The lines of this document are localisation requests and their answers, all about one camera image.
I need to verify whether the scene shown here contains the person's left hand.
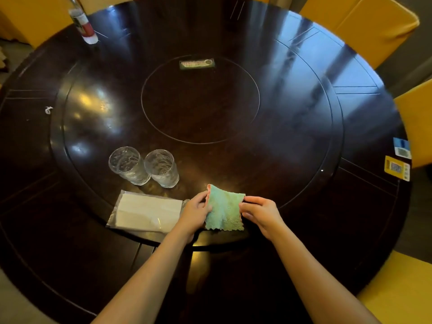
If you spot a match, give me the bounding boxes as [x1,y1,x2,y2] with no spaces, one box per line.
[176,190,213,244]

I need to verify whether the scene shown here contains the person's right hand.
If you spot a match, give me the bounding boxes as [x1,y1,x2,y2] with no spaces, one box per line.
[239,196,287,242]

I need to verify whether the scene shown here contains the teal microfibre cloth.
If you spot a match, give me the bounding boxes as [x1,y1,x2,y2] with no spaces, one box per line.
[205,184,246,232]

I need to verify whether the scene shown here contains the person's left forearm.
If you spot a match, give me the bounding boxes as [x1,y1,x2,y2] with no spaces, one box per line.
[92,225,195,324]

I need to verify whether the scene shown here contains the person's right forearm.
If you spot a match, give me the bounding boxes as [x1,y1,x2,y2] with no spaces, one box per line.
[269,223,381,324]

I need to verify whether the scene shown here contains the white napkins in plastic pack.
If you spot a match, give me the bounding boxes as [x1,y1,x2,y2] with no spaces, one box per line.
[106,190,190,234]

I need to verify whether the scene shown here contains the clear drinking glass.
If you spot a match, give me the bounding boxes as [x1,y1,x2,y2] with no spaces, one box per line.
[108,146,151,186]
[144,149,180,189]

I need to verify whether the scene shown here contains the dark wooden lazy susan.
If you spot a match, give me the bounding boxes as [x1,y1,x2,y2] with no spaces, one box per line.
[50,3,345,248]

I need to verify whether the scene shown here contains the green rectangular sticker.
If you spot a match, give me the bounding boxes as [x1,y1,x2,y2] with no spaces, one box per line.
[179,58,215,70]

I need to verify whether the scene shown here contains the yellow code sticker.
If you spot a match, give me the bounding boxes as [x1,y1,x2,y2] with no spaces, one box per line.
[384,156,411,182]

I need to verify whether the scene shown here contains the blue code sticker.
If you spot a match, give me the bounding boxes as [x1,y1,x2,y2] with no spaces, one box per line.
[393,137,412,160]

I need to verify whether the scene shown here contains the yellow covered chair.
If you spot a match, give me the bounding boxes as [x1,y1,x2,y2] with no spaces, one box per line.
[299,0,420,70]
[0,0,133,49]
[394,79,432,169]
[357,250,432,324]

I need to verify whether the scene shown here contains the clear bottle with red label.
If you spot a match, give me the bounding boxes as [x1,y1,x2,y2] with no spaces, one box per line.
[67,0,99,45]

